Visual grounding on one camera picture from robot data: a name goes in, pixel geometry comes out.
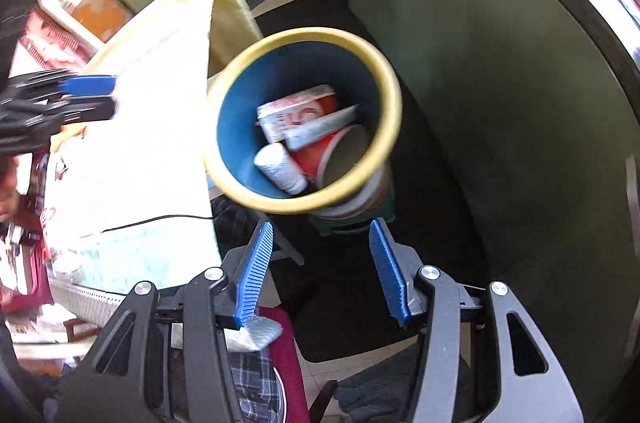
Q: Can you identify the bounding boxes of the person's plaid trousers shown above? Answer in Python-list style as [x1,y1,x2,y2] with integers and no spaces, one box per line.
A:
[225,338,301,423]

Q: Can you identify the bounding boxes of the table with patterned tablecloth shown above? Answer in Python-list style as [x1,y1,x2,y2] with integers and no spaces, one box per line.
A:
[45,0,264,304]

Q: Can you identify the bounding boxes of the small white bottle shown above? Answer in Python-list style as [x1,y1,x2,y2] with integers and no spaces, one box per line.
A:
[253,143,308,196]

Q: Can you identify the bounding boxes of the green sink-side base cabinets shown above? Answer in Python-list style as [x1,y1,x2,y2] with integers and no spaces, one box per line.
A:
[325,0,640,354]

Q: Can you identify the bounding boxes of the blue yellow-rimmed trash bin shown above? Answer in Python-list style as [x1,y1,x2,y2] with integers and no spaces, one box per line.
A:
[202,27,403,236]

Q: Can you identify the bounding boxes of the person's red garment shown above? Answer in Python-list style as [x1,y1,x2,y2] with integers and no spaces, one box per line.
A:
[260,308,312,423]

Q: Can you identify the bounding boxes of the red and white carton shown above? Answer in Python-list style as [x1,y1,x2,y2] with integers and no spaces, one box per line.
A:
[256,85,337,144]

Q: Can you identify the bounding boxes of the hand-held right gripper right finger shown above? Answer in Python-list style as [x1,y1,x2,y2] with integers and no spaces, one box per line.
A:
[369,218,586,423]

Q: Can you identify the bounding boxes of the red paper cup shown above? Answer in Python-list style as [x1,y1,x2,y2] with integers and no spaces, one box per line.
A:
[292,95,382,194]

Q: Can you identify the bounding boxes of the white squeeze tube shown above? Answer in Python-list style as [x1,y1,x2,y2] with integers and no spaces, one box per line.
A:
[286,104,362,151]

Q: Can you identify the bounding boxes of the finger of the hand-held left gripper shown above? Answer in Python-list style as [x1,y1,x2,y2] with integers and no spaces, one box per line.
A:
[0,97,117,154]
[5,70,119,98]

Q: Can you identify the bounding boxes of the black cable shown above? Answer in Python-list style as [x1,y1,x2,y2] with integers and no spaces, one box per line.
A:
[100,214,215,234]

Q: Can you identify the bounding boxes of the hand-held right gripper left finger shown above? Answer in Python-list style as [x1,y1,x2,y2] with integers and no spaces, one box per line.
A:
[52,220,281,423]

